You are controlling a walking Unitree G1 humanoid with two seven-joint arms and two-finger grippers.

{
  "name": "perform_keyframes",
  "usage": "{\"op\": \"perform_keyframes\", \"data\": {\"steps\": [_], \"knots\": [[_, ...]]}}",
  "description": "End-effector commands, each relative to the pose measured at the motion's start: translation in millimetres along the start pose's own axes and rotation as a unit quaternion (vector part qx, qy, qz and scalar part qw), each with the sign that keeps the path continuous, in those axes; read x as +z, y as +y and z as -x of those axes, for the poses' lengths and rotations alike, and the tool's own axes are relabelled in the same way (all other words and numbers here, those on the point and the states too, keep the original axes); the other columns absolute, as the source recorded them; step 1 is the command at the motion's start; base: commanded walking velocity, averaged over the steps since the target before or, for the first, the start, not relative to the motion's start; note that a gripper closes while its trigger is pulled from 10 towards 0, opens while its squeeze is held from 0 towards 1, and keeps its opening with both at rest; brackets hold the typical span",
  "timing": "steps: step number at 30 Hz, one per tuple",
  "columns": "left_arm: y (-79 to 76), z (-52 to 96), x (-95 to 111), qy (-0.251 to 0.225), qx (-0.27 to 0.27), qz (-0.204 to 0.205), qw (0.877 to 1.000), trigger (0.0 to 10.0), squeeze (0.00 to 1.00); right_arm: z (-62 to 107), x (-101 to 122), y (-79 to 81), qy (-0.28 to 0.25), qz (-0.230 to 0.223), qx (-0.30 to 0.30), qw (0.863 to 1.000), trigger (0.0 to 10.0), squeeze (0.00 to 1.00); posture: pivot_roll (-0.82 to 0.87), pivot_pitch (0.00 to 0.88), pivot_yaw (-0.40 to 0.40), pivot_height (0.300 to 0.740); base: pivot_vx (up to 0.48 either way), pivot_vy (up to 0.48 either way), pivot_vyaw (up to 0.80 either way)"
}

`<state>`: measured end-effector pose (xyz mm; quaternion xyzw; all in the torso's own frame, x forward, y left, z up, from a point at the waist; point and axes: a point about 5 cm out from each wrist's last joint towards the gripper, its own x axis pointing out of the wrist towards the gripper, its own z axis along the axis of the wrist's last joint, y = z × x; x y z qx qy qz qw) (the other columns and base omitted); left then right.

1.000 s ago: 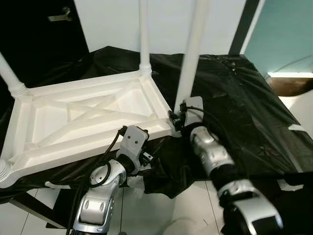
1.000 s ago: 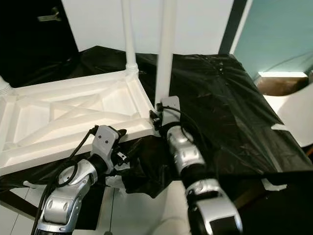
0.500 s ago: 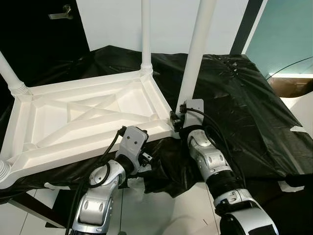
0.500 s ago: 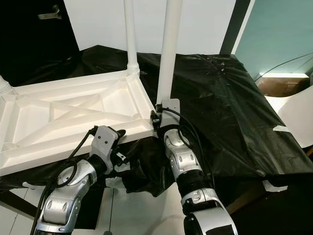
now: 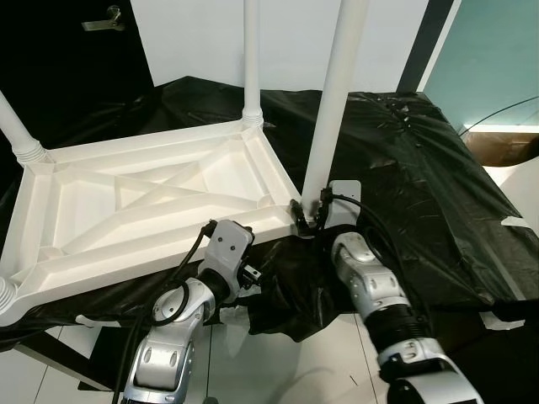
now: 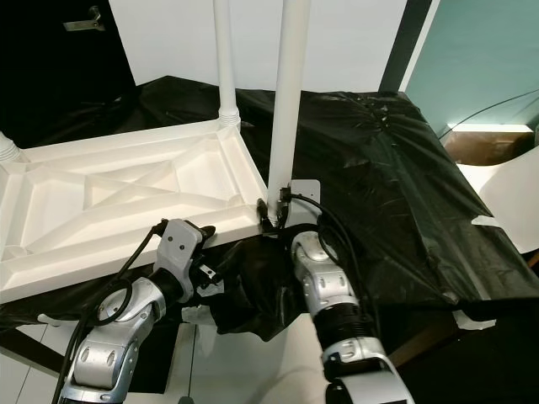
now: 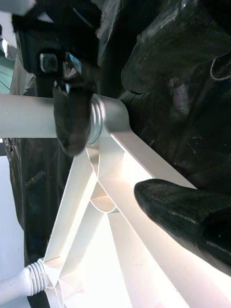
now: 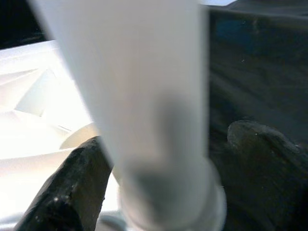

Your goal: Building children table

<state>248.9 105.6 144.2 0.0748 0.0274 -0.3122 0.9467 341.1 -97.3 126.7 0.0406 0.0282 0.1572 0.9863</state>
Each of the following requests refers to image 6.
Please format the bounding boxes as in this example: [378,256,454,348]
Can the white plastic table top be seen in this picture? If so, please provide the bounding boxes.
[0,118,283,304]

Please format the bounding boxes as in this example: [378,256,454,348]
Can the white plastic table leg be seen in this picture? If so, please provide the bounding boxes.
[0,135,22,165]
[213,0,241,127]
[265,0,312,211]

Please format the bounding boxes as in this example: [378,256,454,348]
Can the black plastic sheet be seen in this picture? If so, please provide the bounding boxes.
[0,76,539,342]

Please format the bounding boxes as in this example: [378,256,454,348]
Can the brown cardboard box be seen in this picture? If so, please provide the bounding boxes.
[442,130,536,165]

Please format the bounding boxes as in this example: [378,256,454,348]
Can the black door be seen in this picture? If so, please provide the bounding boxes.
[0,0,137,144]

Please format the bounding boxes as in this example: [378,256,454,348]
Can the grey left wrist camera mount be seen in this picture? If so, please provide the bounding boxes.
[160,219,207,291]

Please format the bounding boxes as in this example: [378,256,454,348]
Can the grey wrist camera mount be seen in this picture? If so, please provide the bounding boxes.
[282,179,321,230]
[160,219,207,291]

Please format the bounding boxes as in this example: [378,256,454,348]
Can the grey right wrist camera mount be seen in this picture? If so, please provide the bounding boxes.
[282,179,321,230]

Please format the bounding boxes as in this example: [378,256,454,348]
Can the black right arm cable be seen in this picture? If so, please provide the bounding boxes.
[278,192,376,312]

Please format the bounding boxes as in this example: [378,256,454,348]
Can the metal door handle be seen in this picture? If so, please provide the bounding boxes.
[63,5,106,33]

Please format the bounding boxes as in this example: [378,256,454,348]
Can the thin black wall cable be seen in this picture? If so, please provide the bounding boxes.
[438,88,539,140]

